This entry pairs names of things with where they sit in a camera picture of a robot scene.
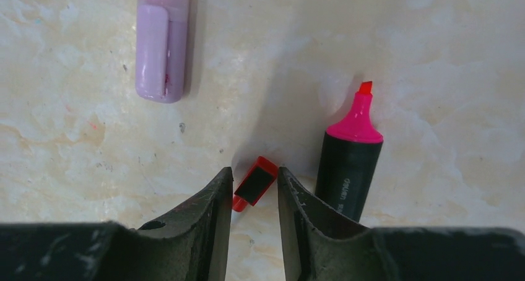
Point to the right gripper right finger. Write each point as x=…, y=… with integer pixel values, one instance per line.
x=319, y=243

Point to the small red pen cap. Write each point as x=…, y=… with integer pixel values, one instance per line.
x=254, y=185

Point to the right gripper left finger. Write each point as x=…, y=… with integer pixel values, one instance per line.
x=189, y=242

